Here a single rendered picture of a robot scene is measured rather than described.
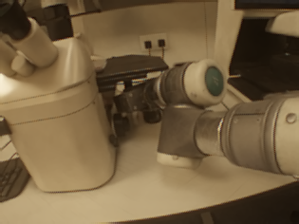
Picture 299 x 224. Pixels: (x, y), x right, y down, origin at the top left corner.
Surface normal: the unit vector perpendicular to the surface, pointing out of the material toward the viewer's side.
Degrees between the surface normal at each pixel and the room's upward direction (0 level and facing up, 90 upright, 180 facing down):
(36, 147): 91
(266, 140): 70
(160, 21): 90
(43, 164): 91
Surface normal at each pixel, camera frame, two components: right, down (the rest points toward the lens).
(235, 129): -0.87, -0.24
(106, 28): 0.10, 0.44
